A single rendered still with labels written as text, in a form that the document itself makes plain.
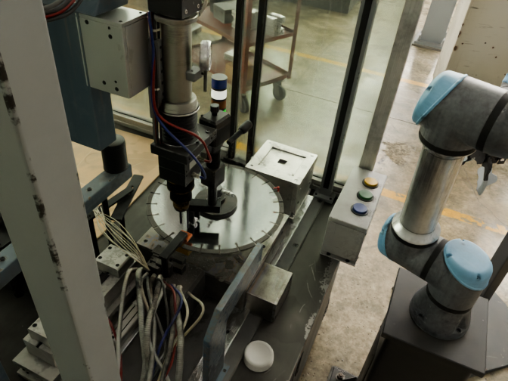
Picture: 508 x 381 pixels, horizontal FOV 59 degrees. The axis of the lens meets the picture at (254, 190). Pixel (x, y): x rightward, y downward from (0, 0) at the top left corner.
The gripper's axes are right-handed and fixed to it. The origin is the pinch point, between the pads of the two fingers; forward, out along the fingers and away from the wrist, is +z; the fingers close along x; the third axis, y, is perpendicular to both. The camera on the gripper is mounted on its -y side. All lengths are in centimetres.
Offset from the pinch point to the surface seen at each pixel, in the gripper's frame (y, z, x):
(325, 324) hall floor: -23, 91, 15
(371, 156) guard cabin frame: -27.3, -3.7, 12.6
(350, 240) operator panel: -42.7, 7.2, -11.2
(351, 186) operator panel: -36.3, 1.2, 4.9
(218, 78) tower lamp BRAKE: -74, -25, 27
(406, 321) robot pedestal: -35, 16, -33
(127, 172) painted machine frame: -101, -12, 4
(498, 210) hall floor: 114, 91, 71
